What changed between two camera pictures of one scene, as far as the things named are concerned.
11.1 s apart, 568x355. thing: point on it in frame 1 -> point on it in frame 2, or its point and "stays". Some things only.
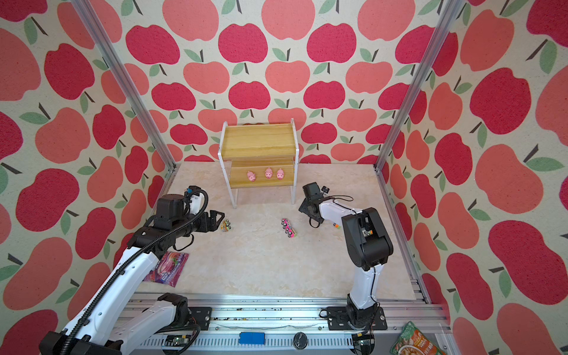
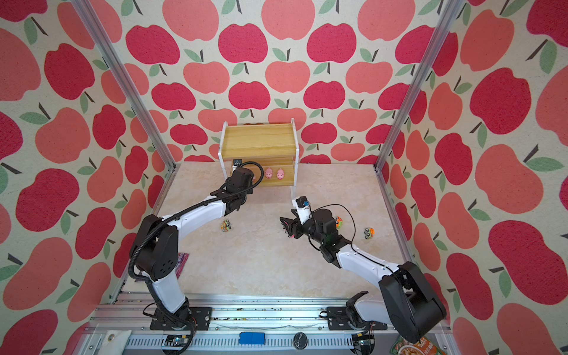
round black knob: (300, 340) stays
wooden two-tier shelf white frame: (259, 156) stays
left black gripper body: (202, 222) -> (249, 191)
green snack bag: (412, 342) stays
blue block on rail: (252, 338) stays
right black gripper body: (306, 207) -> (308, 230)
